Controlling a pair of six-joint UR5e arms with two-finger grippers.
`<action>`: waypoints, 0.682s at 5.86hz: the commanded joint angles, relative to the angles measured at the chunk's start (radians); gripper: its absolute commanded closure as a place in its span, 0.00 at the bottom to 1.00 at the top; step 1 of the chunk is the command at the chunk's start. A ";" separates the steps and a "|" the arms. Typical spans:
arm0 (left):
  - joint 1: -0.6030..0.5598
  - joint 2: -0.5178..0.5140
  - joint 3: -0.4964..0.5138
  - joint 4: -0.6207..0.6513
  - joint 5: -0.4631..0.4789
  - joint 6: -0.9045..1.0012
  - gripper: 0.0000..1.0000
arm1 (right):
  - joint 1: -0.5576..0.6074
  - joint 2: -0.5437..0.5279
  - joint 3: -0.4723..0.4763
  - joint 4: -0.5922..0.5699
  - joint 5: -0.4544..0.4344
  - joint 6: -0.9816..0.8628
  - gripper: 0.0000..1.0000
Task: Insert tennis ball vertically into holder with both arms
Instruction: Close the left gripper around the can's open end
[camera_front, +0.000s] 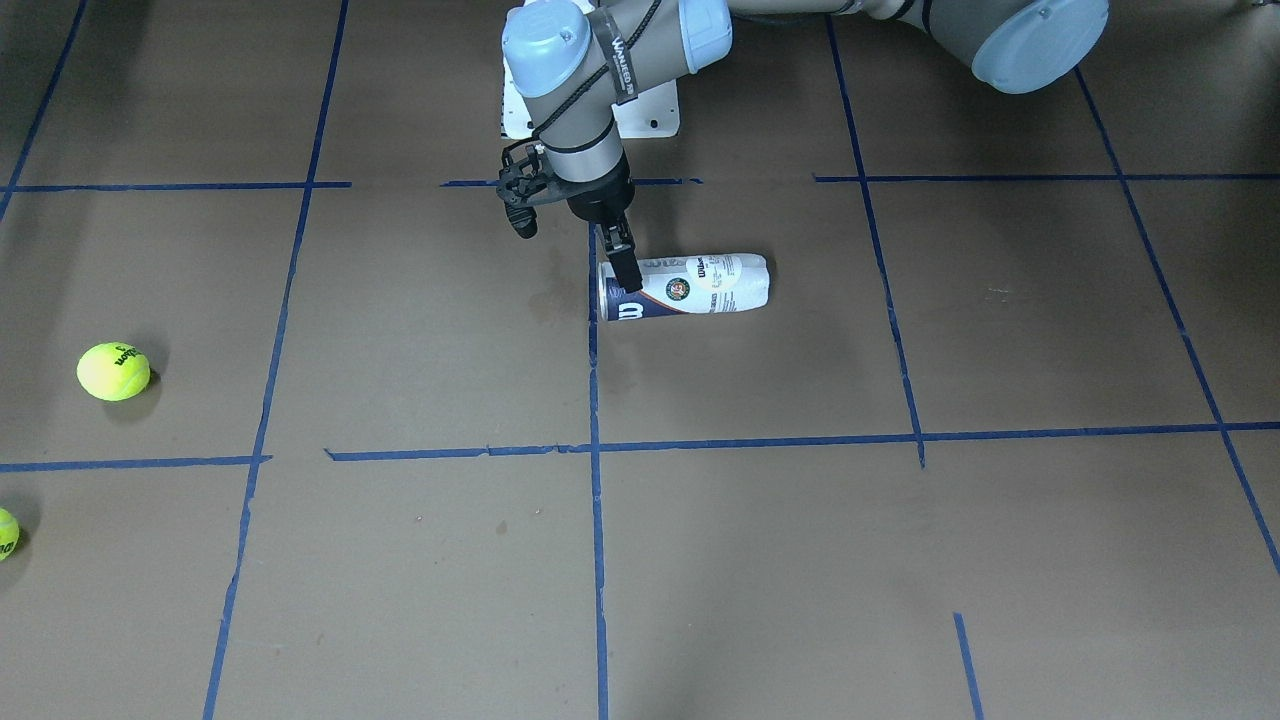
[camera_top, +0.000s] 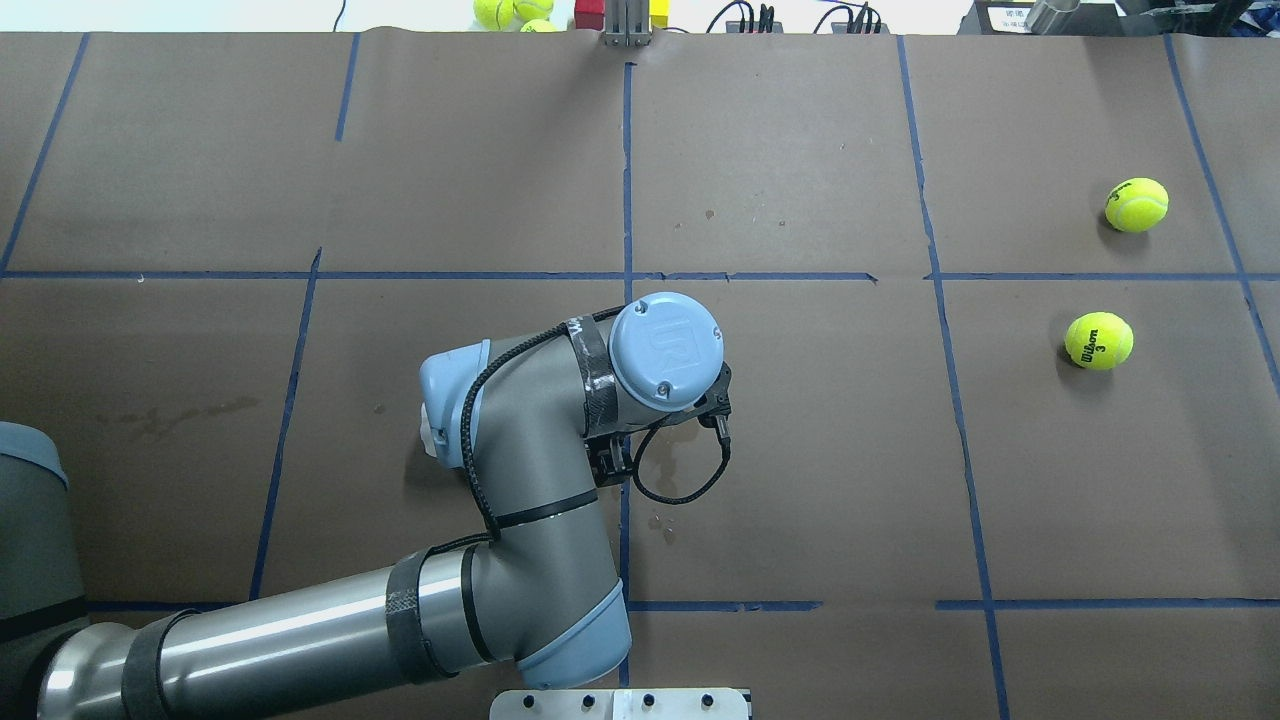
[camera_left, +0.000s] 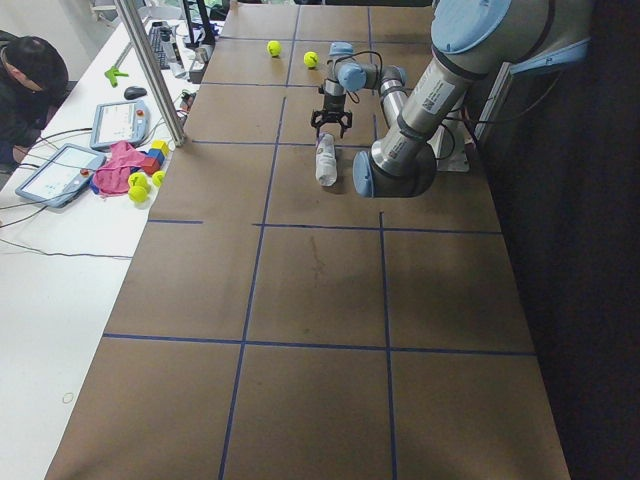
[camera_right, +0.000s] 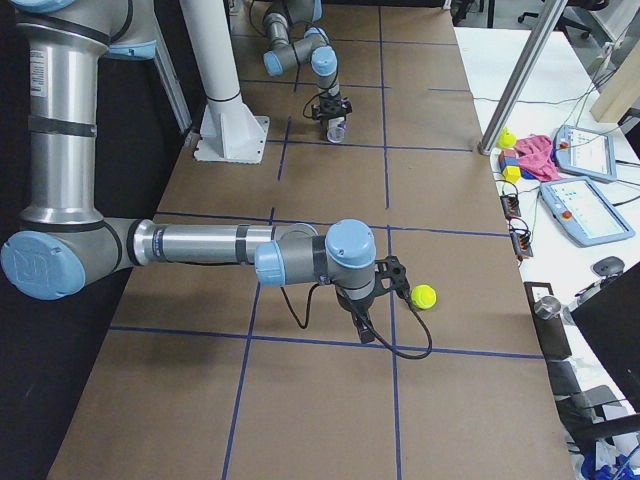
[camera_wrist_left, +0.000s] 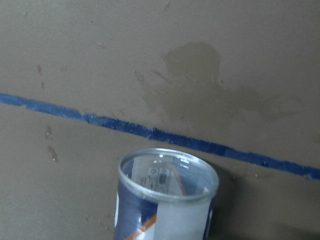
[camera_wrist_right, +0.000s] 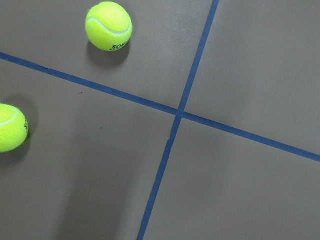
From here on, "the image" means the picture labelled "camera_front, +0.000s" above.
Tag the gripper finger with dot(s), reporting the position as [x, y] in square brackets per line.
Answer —
[626, 269]
[617, 234]

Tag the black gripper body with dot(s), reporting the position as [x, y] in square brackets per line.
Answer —
[600, 198]

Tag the tennis ball can holder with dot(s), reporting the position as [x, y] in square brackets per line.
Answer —
[686, 285]

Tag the tennis ball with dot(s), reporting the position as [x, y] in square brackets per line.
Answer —
[9, 533]
[113, 371]

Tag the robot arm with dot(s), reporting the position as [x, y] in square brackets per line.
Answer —
[573, 67]

